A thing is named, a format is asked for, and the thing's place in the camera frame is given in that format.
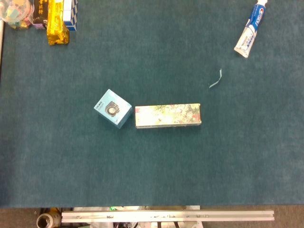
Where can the small paper scrap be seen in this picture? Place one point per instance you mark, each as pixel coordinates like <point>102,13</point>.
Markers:
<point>219,79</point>

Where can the floral long box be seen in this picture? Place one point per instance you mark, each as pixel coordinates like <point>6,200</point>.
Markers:
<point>167,115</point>

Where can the light blue cube box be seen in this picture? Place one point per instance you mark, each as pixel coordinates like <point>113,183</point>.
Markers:
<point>112,109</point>

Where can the blue white checkered box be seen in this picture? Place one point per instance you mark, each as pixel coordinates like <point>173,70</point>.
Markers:
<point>71,14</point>

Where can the blue white toothpaste tube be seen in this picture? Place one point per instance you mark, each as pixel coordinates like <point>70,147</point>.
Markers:
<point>250,28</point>

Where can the dark brown snack packet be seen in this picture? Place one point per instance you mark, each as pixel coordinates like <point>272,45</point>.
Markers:
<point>40,12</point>

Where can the teal felt table cloth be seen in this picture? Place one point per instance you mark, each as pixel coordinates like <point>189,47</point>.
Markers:
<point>152,161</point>

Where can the gold foil package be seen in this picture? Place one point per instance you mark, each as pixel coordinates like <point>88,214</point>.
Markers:
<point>56,23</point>

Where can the brown tape roll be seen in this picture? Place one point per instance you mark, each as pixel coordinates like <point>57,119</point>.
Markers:
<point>46,219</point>

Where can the clear bag of colourful blocks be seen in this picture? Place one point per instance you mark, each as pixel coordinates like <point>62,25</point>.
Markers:
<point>15,13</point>

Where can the aluminium profile rail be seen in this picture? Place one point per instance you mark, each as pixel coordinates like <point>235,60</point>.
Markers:
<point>166,216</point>

